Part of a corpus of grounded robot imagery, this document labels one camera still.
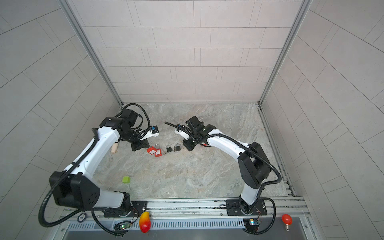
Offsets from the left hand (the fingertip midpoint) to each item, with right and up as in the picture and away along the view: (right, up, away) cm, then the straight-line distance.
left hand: (151, 141), depth 78 cm
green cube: (-13, -20, 0) cm, 24 cm away
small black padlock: (+13, -7, +13) cm, 20 cm away
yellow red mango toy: (+2, -34, -13) cm, 37 cm away
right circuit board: (+50, -37, -10) cm, 63 cm away
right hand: (+17, -3, +5) cm, 18 cm away
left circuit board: (-8, -34, -14) cm, 38 cm away
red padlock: (+1, -5, -1) cm, 5 cm away
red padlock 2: (+2, -8, +10) cm, 13 cm away
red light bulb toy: (+66, -34, -12) cm, 75 cm away
